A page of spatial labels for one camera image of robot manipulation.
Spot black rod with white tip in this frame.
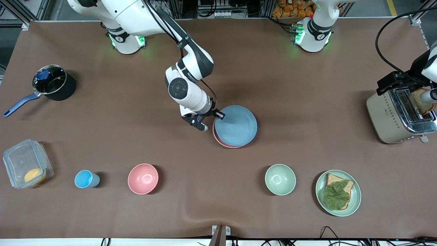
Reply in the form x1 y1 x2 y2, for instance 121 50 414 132
419 89 437 104
182 115 209 132

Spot blue plate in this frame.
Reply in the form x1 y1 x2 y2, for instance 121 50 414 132
214 105 258 147

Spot yellow fruit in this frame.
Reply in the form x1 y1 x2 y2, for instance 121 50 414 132
24 167 47 185

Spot metal camera bracket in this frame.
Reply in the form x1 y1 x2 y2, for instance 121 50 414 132
212 225 231 246

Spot green bowl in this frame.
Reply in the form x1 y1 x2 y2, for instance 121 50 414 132
265 164 297 196

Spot brown table mat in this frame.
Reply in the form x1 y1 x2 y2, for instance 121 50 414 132
0 17 437 240

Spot pink plate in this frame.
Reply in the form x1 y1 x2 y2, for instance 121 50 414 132
212 126 244 149

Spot green lettuce leaf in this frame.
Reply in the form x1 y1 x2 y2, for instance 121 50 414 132
323 180 351 210

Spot clear plastic container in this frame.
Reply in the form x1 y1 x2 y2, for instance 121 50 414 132
3 138 55 189

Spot silver beige toaster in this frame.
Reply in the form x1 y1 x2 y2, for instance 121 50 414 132
366 87 437 145

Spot black saucepan with blue handle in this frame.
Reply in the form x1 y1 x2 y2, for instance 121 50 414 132
3 64 77 118

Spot brown bread slice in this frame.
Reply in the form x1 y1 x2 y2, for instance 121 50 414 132
324 173 354 210

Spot blue cup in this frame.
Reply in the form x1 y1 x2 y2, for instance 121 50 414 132
74 169 100 189

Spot pink bowl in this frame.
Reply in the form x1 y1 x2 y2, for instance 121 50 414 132
128 163 159 195

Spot green plate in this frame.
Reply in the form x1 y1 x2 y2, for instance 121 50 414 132
315 169 362 217

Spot bag of orange snacks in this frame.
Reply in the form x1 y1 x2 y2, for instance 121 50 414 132
272 0 316 18

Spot brown toast slice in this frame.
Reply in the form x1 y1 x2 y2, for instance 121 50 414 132
410 88 437 116

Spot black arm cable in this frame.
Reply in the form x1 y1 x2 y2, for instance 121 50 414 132
375 7 437 86
142 0 218 110

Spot black looped cable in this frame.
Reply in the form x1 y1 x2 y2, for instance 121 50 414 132
319 225 342 242

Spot glass lid with blue knob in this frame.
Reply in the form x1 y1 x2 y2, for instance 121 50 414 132
32 65 67 96

